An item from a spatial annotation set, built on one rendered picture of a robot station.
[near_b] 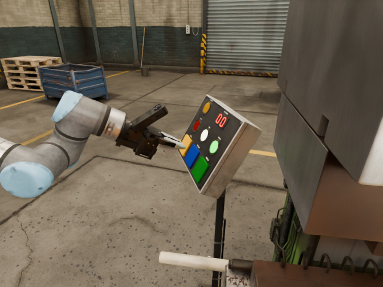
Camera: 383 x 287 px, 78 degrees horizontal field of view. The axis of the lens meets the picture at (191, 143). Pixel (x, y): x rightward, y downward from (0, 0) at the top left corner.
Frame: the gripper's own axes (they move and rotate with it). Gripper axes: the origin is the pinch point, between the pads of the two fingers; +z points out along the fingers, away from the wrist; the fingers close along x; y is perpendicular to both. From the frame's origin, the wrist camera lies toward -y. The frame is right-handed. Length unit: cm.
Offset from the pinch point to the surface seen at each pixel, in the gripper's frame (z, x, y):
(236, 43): 313, -678, -165
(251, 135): 15.8, 7.1, -13.2
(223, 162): 12.2, 7.1, -1.9
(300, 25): -13, 39, -33
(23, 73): -180, -641, 184
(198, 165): 10.0, -1.2, 5.6
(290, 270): 18.2, 40.4, 4.9
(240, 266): 13.0, 33.9, 12.4
